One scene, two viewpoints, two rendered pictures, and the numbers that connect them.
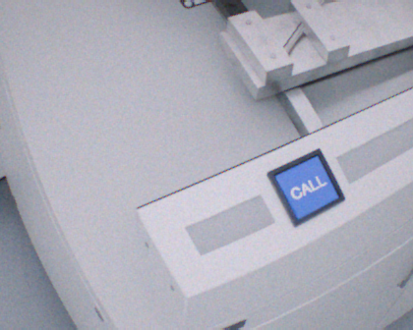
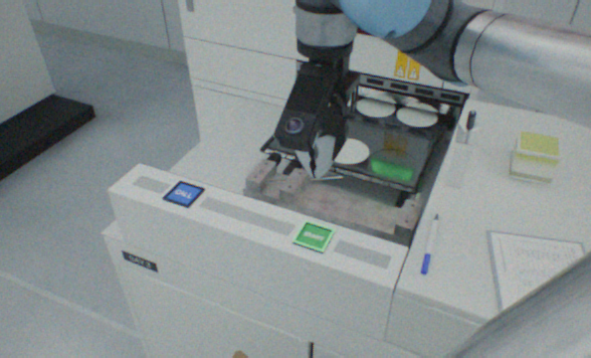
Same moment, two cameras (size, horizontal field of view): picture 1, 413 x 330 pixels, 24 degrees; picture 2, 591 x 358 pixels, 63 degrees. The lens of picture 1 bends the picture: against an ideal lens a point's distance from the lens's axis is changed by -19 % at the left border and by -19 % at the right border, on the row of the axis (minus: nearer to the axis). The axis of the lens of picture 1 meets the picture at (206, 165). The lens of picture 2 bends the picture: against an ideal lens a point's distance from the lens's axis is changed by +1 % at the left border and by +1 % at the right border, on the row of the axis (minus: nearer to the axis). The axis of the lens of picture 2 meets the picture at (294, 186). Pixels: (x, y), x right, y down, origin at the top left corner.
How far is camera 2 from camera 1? 85 cm
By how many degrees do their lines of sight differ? 41
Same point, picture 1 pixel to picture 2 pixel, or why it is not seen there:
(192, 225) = (144, 177)
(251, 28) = (263, 166)
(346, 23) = (315, 195)
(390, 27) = (340, 210)
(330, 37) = (289, 186)
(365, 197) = (196, 215)
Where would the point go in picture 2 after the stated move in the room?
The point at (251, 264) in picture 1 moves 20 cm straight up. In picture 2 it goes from (136, 197) to (108, 100)
